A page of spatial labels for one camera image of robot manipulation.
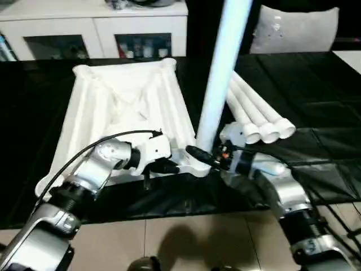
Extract white plastic table top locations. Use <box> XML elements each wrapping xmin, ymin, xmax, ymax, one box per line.
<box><xmin>34</xmin><ymin>57</ymin><xmax>212</xmax><ymax>203</ymax></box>

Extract white plastic table leg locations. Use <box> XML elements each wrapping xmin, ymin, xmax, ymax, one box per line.
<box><xmin>232</xmin><ymin>72</ymin><xmax>297</xmax><ymax>139</ymax></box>
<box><xmin>228</xmin><ymin>78</ymin><xmax>280</xmax><ymax>143</ymax></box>
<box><xmin>196</xmin><ymin>0</ymin><xmax>256</xmax><ymax>155</ymax></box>
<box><xmin>225</xmin><ymin>87</ymin><xmax>262</xmax><ymax>144</ymax></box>

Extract black work mat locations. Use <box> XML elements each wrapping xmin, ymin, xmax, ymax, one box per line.
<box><xmin>0</xmin><ymin>52</ymin><xmax>361</xmax><ymax>226</ymax></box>

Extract black cabinet with gold label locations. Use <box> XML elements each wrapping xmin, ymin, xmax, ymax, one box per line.
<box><xmin>186</xmin><ymin>0</ymin><xmax>263</xmax><ymax>57</ymax></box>

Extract grey cushion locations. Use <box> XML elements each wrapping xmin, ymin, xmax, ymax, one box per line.
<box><xmin>249</xmin><ymin>4</ymin><xmax>341</xmax><ymax>54</ymax></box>

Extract dark round helmet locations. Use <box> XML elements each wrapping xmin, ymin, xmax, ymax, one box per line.
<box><xmin>132</xmin><ymin>0</ymin><xmax>184</xmax><ymax>8</ymax></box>

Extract white sideboard with glass doors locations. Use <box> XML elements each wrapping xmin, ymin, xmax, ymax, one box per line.
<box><xmin>0</xmin><ymin>1</ymin><xmax>189</xmax><ymax>62</ymax></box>

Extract blue and white mop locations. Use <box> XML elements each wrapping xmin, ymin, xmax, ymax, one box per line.
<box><xmin>0</xmin><ymin>33</ymin><xmax>16</xmax><ymax>62</ymax></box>

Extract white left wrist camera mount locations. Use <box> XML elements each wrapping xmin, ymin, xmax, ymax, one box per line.
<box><xmin>131</xmin><ymin>132</ymin><xmax>172</xmax><ymax>177</ymax></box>

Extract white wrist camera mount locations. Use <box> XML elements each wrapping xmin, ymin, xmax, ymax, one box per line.
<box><xmin>131</xmin><ymin>132</ymin><xmax>172</xmax><ymax>177</ymax></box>
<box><xmin>219</xmin><ymin>123</ymin><xmax>249</xmax><ymax>173</ymax></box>

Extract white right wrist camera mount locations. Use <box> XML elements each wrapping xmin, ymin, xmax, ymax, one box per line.
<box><xmin>219</xmin><ymin>123</ymin><xmax>249</xmax><ymax>173</ymax></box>

